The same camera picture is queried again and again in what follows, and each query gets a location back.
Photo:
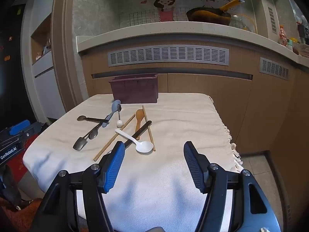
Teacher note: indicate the blue-grey plastic spoon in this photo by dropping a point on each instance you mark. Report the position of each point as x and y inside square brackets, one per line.
[109, 117]

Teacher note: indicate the beige kitchen countertop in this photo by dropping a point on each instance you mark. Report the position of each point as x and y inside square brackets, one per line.
[169, 32]

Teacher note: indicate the white basket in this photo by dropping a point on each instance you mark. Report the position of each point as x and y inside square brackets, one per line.
[303, 50]

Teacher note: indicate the white woven cloth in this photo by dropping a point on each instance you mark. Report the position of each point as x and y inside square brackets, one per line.
[157, 178]

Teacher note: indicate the small grey vent grille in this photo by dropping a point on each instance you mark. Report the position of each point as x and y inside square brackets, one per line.
[274, 68]

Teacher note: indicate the square-bowl metal spoon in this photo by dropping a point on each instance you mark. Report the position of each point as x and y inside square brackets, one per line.
[79, 145]

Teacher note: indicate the maroon plastic utensil holder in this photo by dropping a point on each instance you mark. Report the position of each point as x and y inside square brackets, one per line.
[135, 89]

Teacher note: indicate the white shelf unit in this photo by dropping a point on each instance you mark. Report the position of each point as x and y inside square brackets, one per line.
[45, 77]

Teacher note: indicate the round-bowl metal spoon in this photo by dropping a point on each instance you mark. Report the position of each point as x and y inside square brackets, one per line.
[92, 134]

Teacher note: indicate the cartoon girl wall sticker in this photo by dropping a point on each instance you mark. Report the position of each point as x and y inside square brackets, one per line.
[165, 7]

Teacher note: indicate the white plastic spoon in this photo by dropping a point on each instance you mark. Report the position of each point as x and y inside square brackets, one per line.
[144, 147]

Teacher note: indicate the yellow and teal container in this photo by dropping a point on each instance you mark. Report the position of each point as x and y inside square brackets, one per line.
[292, 44]

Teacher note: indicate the wooden kitchen cabinet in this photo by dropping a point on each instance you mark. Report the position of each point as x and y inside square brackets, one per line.
[217, 101]

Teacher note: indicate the wooden chopstick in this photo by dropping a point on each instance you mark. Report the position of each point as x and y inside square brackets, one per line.
[147, 125]
[113, 139]

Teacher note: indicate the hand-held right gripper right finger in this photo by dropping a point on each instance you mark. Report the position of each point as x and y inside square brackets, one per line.
[193, 166]

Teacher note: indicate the narrow wall vent grille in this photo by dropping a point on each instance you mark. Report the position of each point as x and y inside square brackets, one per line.
[272, 19]

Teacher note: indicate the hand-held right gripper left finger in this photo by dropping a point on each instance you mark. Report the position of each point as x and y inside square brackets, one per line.
[115, 164]

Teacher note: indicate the wide grey vent grille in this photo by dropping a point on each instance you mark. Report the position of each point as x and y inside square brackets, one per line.
[169, 55]

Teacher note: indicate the wooden spoon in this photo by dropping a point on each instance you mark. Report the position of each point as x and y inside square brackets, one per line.
[139, 116]

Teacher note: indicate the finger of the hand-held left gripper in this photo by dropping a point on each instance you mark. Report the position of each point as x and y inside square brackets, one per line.
[18, 127]
[36, 127]

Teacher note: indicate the wooden door frame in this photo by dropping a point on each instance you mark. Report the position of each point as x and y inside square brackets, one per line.
[65, 53]

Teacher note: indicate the red patterned cloth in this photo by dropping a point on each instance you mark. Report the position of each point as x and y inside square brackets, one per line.
[14, 217]

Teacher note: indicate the orange snack packet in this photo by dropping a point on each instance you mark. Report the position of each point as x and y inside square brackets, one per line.
[283, 36]

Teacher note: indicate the black refrigerator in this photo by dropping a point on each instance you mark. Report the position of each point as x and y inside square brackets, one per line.
[12, 77]

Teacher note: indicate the small spoon with white ball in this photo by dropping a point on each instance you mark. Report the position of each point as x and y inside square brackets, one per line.
[119, 124]

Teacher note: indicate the glass pot lid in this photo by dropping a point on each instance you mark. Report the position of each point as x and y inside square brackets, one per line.
[246, 21]

